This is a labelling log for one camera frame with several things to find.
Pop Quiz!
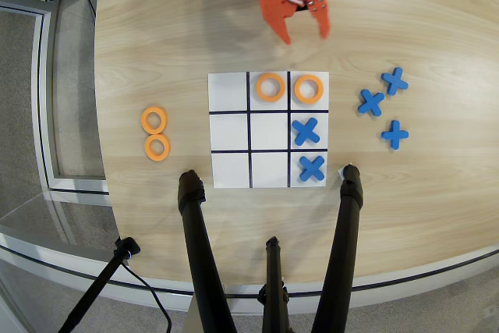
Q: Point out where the orange foam ring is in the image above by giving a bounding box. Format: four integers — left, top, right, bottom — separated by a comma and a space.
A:
143, 133, 172, 161
293, 74, 325, 105
140, 106, 169, 136
255, 72, 287, 102

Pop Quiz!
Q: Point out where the white tic-tac-toe grid paper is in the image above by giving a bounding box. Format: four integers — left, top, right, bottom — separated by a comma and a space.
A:
207, 71, 331, 190

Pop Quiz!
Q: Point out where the blue foam cross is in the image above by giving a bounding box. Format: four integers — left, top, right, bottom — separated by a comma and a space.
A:
380, 119, 410, 151
358, 88, 386, 117
380, 66, 409, 97
298, 154, 327, 183
291, 117, 321, 147

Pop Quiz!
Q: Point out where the thick black tripod leg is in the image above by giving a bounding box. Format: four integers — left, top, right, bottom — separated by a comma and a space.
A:
177, 169, 238, 333
310, 164, 365, 333

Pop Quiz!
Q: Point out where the thin black tripod leg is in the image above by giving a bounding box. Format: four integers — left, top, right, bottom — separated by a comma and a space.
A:
257, 236, 292, 333

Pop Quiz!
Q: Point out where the slim black stand pole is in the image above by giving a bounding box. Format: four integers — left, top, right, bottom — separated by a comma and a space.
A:
57, 236, 141, 333

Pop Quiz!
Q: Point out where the grey metal partition frame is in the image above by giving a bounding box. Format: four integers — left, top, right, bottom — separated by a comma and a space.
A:
0, 0, 118, 209

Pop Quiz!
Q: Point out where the black cable on floor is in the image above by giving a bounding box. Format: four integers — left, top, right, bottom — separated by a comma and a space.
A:
120, 261, 173, 333

